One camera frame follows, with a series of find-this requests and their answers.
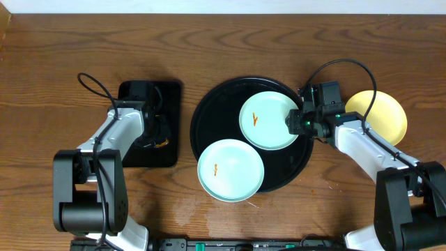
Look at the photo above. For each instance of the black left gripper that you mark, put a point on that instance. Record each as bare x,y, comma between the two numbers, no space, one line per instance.
159,129

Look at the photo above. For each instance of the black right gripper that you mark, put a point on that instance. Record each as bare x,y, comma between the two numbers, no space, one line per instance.
294,125

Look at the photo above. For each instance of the yellow green sponge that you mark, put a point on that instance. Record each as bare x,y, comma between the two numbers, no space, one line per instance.
162,144

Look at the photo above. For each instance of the mint plate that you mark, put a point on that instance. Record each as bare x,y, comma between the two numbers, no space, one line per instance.
262,120
230,170

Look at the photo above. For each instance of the yellow plate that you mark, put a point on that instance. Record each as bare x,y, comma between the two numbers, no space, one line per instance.
386,117

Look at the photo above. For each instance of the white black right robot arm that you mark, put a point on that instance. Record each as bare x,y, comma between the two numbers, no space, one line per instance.
409,211

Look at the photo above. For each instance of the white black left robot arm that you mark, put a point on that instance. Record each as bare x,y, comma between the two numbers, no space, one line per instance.
89,193

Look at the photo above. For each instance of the rectangular black tray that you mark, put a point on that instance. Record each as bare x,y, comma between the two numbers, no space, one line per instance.
166,156

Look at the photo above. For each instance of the round black tray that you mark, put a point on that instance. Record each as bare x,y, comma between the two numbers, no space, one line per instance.
216,118

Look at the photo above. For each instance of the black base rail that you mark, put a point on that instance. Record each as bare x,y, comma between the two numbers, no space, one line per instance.
181,244

